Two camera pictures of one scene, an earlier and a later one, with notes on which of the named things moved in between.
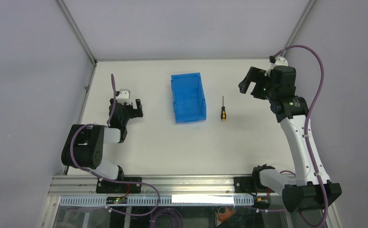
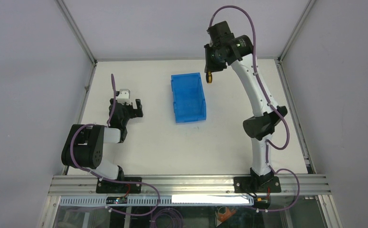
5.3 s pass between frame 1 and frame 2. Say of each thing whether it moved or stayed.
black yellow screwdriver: moved
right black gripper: moved
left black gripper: stayed
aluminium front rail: stayed
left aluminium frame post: stayed
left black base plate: stayed
